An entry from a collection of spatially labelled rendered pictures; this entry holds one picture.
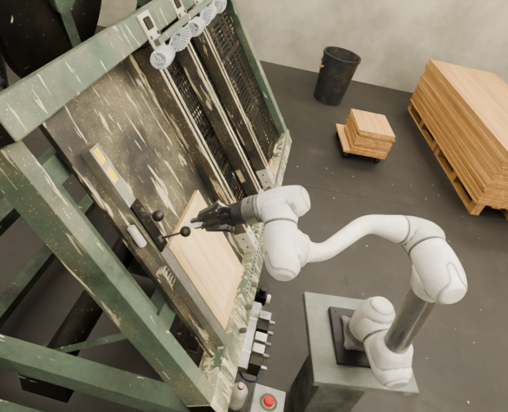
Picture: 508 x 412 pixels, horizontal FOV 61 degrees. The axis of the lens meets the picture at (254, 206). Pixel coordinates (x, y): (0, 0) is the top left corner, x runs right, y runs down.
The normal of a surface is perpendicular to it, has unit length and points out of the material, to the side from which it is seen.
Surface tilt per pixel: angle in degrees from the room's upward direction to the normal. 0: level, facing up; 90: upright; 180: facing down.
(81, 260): 90
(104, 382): 0
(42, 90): 54
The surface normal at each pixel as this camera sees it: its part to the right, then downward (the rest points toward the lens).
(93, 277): -0.18, 0.60
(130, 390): 0.22, -0.75
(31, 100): 0.90, -0.22
